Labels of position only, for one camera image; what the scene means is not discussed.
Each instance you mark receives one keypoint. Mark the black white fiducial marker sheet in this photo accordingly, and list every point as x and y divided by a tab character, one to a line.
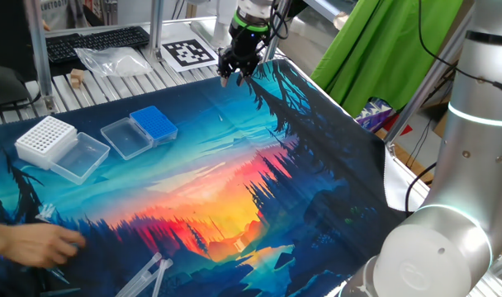
189	53

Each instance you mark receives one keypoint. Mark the clear pipette tip bundle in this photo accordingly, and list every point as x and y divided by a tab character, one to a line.
48	213

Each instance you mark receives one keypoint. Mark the black computer keyboard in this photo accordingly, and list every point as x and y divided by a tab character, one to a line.
98	43

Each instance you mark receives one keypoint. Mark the bare person hand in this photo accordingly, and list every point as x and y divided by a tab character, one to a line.
40	245

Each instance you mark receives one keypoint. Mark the red flat object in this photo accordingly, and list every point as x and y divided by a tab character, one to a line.
404	128

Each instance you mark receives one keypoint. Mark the medium translucent pipette tip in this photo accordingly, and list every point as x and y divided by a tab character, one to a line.
61	291
59	275

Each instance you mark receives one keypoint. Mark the blue pipette tip rack box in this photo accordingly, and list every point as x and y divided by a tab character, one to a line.
154	121

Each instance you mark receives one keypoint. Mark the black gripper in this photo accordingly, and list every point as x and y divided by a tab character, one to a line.
247	45

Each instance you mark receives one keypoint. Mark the large clear pipette tip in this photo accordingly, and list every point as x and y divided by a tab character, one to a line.
141	282
152	262
164	272

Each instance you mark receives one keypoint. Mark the printed forest sunset cloth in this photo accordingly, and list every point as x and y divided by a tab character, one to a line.
193	165

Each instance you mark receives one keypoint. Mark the green fabric sheet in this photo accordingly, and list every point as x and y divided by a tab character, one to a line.
379	49

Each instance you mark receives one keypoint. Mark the brown cardboard box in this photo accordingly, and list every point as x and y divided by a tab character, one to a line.
439	125

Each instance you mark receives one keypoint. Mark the small wooden block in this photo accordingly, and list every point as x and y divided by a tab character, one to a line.
77	75

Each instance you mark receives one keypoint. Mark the white pipette tip rack box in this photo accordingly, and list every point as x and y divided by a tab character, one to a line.
44	138

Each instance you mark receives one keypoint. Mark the clear plastic bag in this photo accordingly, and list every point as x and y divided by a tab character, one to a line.
115	62

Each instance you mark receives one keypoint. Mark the black monitor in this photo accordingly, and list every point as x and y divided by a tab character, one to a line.
7	37

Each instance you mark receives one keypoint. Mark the dark grey case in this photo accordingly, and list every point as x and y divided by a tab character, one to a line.
7	88

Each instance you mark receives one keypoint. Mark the purple patterned box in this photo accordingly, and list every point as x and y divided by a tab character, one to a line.
372	113

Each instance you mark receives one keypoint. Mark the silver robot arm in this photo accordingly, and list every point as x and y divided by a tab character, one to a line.
474	165

